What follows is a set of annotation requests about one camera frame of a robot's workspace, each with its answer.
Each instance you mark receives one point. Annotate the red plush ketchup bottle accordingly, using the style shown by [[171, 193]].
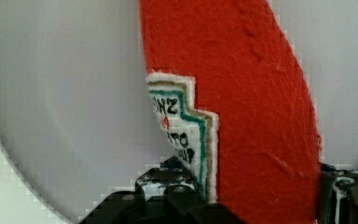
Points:
[[245, 72]]

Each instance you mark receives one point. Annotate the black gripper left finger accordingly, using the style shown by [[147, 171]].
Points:
[[169, 173]]

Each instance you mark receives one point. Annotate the grey oval plate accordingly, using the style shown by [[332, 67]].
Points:
[[81, 117]]

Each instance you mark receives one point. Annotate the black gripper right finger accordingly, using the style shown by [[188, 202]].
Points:
[[338, 196]]

